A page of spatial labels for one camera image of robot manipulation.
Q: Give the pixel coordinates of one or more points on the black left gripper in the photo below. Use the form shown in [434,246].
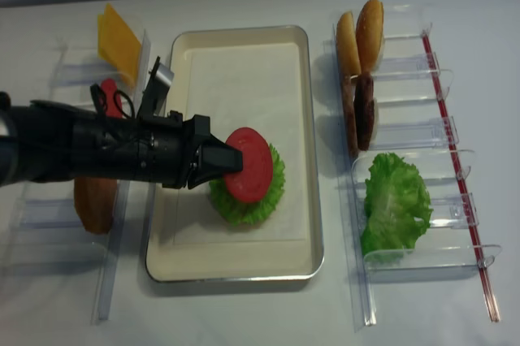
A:
[159,150]

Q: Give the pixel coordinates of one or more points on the red tomato slice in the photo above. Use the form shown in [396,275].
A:
[113,99]
[252,183]

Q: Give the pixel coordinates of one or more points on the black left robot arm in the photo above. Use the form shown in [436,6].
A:
[54,142]

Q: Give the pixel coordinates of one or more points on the green lettuce leaf on tray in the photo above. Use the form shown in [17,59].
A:
[239,213]

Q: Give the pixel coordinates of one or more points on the brown bread slice left rack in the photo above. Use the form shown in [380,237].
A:
[94,200]

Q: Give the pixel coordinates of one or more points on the yellow cheese slice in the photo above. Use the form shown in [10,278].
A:
[118,45]

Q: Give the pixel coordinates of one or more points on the light brown meat patty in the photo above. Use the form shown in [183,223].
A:
[349,117]

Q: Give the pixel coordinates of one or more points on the dark brown meat patty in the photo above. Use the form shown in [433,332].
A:
[364,109]

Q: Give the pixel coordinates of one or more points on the green lettuce leaf in rack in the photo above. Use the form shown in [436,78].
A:
[397,205]

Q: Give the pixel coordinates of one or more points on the white paper tray liner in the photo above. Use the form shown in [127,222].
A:
[256,86]

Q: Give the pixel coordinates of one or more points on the cream rectangular metal tray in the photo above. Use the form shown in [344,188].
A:
[166,261]

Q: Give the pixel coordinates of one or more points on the clear acrylic left rack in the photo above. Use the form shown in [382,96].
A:
[54,274]

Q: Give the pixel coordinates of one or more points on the clear acrylic rack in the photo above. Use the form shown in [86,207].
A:
[54,274]
[412,121]

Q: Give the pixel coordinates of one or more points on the tan bun half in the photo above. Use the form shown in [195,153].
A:
[346,46]

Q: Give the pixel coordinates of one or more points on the clear acrylic right rack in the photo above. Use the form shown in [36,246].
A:
[412,121]

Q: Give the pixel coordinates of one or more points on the golden bun top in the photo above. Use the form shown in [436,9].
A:
[370,34]

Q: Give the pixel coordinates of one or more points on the wrist camera with silver mount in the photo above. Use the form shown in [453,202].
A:
[156,90]

